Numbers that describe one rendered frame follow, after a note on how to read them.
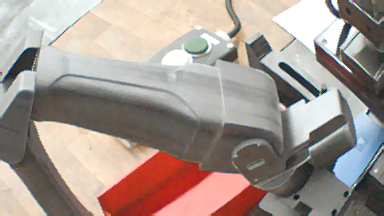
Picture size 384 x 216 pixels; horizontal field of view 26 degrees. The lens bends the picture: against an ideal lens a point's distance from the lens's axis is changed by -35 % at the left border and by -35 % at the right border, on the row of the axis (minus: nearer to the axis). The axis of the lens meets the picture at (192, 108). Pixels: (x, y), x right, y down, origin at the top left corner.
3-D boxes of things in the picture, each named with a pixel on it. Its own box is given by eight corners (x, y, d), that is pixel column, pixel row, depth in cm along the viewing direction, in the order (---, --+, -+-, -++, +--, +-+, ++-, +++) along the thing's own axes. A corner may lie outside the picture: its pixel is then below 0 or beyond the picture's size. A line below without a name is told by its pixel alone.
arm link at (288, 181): (317, 129, 106) (299, 111, 100) (325, 175, 104) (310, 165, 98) (264, 159, 108) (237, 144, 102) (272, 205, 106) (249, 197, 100)
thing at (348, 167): (303, 190, 121) (304, 177, 118) (362, 112, 127) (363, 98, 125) (332, 209, 117) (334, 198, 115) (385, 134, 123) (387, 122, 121)
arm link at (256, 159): (352, 105, 105) (314, 34, 97) (358, 162, 99) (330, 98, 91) (275, 152, 108) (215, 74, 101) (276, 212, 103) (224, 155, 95)
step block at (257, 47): (253, 92, 145) (243, 40, 138) (267, 79, 146) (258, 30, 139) (286, 118, 141) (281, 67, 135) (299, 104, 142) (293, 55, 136)
